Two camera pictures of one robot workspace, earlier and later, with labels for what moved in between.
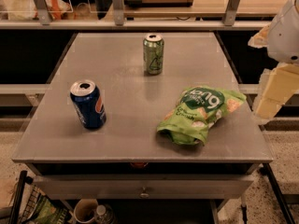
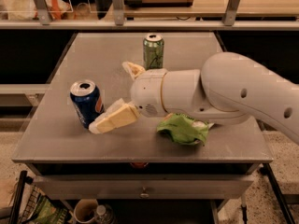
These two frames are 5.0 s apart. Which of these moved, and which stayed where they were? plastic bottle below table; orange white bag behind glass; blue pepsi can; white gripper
Moved: white gripper
Stayed: plastic bottle below table; blue pepsi can; orange white bag behind glass
